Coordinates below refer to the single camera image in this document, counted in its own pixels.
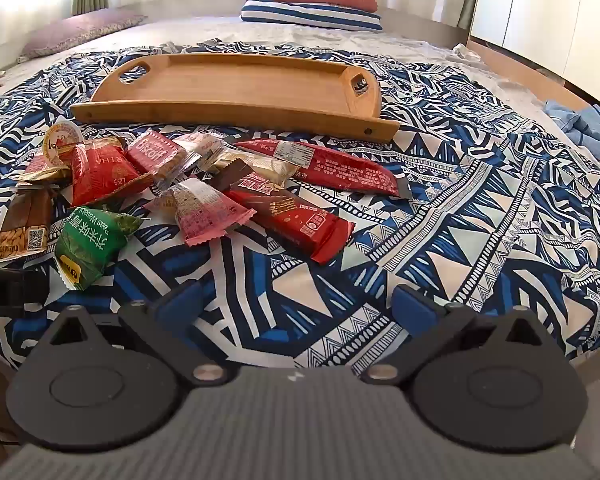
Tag purple pillow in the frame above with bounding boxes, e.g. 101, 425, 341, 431
19, 9, 148, 61

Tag dark red snack bar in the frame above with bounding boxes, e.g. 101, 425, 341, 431
220, 157, 357, 266

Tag wooden base board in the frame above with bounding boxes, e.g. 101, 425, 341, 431
466, 39, 595, 112

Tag brown almond snack packet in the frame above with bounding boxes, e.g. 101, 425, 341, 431
0, 186, 57, 265

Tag long red snack bar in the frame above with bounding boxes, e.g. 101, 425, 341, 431
235, 138, 411, 198

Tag light blue cloth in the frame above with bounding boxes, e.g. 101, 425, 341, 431
544, 99, 600, 162

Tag white wardrobe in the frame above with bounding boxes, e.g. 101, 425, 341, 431
469, 0, 600, 97

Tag wooden tray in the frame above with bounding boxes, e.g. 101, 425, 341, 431
69, 51, 402, 142

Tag blue patterned blanket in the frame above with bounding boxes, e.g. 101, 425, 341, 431
0, 40, 600, 378

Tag clear cream snack packet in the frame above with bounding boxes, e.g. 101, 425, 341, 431
207, 150, 301, 193

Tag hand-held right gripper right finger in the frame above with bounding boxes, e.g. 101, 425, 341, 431
362, 284, 567, 388

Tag grey bed sheet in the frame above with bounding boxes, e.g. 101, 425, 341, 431
0, 7, 600, 171

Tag jelly cup with orange lid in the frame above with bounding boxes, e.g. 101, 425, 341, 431
42, 120, 87, 163

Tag red square snack packet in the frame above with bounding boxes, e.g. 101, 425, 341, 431
69, 136, 153, 208

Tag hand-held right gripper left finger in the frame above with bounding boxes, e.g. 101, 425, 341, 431
27, 280, 231, 388

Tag blue striped pillow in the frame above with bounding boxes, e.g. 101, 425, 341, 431
240, 0, 383, 32

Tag green pea snack packet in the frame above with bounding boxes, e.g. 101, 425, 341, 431
54, 206, 145, 292

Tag crumpled white wrapper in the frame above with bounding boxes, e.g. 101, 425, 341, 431
451, 42, 487, 62

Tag red biscuit packet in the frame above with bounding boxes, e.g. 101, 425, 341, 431
125, 129, 203, 188

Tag pink and white snack packet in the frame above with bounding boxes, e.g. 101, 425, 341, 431
172, 132, 226, 161

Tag small red snack packet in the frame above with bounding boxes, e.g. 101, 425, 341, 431
29, 154, 61, 173

